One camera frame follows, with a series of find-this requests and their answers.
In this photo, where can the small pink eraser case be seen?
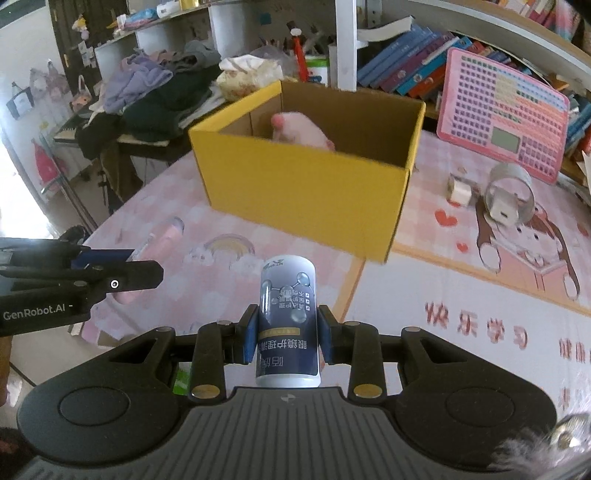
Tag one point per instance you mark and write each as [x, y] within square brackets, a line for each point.
[168, 233]

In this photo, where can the pink plush toy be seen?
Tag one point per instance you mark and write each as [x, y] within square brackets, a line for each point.
[300, 131]

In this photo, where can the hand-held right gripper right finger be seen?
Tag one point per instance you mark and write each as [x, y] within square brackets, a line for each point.
[325, 334]

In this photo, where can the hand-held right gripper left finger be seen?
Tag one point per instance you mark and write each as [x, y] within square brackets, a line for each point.
[251, 334]

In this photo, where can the clear tape roll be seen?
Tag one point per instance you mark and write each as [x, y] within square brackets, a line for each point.
[521, 177]

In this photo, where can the purple cloth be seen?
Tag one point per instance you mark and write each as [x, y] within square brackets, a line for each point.
[136, 81]

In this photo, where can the yellow cardboard box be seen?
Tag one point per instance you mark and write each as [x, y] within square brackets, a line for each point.
[300, 203]

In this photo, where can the white tissue bag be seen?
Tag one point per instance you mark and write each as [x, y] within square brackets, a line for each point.
[247, 76]

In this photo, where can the row of blue books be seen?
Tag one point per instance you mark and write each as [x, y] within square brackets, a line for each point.
[415, 60]

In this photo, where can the white charger cube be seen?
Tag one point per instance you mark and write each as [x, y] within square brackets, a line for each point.
[460, 191]

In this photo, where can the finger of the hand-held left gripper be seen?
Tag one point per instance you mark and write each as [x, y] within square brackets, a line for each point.
[134, 279]
[104, 256]

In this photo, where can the grey fluffy fur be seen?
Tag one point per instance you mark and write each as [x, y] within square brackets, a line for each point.
[531, 454]

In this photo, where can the white charger plug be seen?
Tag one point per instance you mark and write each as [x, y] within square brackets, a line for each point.
[504, 210]

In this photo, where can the dark cloth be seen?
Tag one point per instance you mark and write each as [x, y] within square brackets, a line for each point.
[157, 110]

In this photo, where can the white and green container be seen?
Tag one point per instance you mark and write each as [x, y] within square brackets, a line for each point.
[317, 69]

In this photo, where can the grey cloth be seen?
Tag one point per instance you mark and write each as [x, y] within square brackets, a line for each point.
[194, 55]

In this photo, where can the pink learning tablet board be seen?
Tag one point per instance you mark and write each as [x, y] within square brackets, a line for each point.
[503, 115]

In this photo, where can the blue and white canister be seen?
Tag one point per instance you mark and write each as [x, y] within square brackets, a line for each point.
[287, 323]

